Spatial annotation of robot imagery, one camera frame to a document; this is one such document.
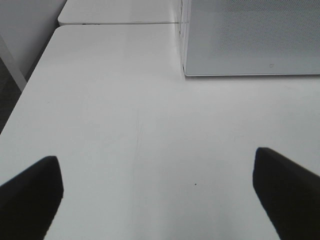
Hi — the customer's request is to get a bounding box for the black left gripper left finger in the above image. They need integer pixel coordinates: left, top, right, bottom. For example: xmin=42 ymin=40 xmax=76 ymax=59
xmin=0 ymin=156 xmax=63 ymax=240

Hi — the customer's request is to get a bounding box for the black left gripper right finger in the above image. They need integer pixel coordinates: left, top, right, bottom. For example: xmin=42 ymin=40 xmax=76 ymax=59
xmin=253 ymin=147 xmax=320 ymax=240

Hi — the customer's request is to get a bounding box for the white table leg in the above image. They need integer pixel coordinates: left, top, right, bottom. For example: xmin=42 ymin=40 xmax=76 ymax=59
xmin=0 ymin=36 xmax=27 ymax=92

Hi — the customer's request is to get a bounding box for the white microwave oven body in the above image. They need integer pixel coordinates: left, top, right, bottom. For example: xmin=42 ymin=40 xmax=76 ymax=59
xmin=176 ymin=0 xmax=192 ymax=73

